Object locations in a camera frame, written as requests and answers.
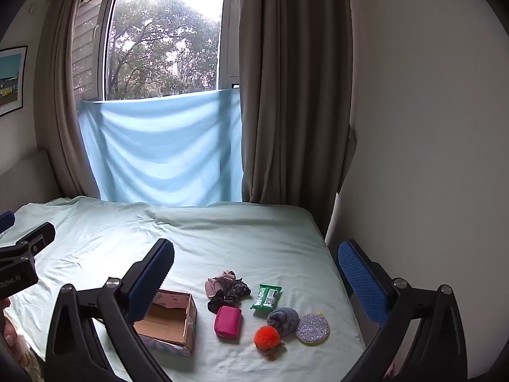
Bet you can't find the pink cloth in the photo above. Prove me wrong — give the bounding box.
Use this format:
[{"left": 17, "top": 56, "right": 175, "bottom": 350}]
[{"left": 205, "top": 270, "right": 236, "bottom": 298}]

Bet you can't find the pink zip pouch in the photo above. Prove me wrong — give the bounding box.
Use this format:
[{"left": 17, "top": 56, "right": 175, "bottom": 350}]
[{"left": 214, "top": 305, "right": 242, "bottom": 339}]

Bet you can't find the grey fluffy plush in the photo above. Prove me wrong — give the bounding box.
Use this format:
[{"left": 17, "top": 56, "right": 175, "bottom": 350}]
[{"left": 267, "top": 307, "right": 299, "bottom": 337}]

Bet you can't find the dark patterned scrunchie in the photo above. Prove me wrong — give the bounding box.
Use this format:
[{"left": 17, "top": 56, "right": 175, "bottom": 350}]
[{"left": 224, "top": 279, "right": 251, "bottom": 303}]

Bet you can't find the green wet wipes pack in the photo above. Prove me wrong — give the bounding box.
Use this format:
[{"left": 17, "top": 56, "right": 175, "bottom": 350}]
[{"left": 250, "top": 284, "right": 282, "bottom": 311}]

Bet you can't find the orange pom-pom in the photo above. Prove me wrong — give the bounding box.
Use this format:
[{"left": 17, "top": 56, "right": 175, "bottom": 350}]
[{"left": 253, "top": 325, "right": 285, "bottom": 361}]

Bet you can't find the black sock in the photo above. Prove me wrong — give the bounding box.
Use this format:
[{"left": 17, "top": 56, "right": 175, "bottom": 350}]
[{"left": 207, "top": 290, "right": 237, "bottom": 314}]

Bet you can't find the person's left hand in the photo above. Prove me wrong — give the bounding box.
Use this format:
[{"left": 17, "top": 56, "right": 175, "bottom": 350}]
[{"left": 1, "top": 298, "right": 20, "bottom": 360}]

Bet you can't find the cardboard box with pink lining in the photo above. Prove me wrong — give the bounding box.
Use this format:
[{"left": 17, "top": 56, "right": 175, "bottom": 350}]
[{"left": 134, "top": 290, "right": 198, "bottom": 357}]

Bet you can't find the brown left curtain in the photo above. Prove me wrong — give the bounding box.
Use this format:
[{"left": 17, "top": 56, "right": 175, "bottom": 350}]
[{"left": 34, "top": 0, "right": 99, "bottom": 198}]

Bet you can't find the brown curtain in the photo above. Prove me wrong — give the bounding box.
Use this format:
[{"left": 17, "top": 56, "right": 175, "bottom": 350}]
[
  {"left": 239, "top": 0, "right": 353, "bottom": 233},
  {"left": 34, "top": 0, "right": 99, "bottom": 198}
]

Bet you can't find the pale green bed sheet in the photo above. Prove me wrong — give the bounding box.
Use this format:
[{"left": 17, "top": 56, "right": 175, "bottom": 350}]
[{"left": 1, "top": 197, "right": 364, "bottom": 381}]

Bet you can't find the light blue hanging cloth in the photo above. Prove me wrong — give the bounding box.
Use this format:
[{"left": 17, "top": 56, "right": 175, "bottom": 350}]
[{"left": 79, "top": 89, "right": 242, "bottom": 206}]

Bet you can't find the brown right curtain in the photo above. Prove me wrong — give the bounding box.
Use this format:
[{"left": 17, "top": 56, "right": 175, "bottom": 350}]
[{"left": 239, "top": 0, "right": 353, "bottom": 233}]

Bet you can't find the framed wall picture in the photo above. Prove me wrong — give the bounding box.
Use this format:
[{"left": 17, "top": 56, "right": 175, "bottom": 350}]
[{"left": 0, "top": 46, "right": 28, "bottom": 117}]

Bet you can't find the window with frame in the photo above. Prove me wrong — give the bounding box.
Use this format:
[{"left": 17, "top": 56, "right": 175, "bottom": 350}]
[{"left": 72, "top": 0, "right": 240, "bottom": 101}]

